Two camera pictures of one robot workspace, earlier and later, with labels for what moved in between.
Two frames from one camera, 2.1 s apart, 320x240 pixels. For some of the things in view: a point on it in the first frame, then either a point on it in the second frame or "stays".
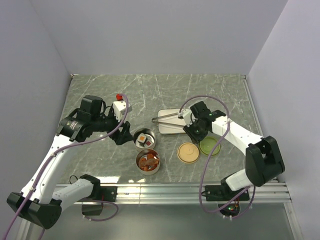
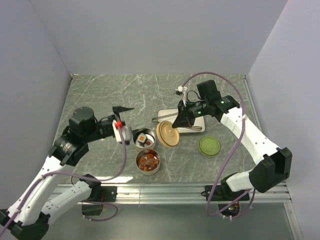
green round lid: [207, 144] stays
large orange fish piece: [143, 165] stays
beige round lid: [188, 152] -> [166, 135]
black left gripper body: [109, 123] stays
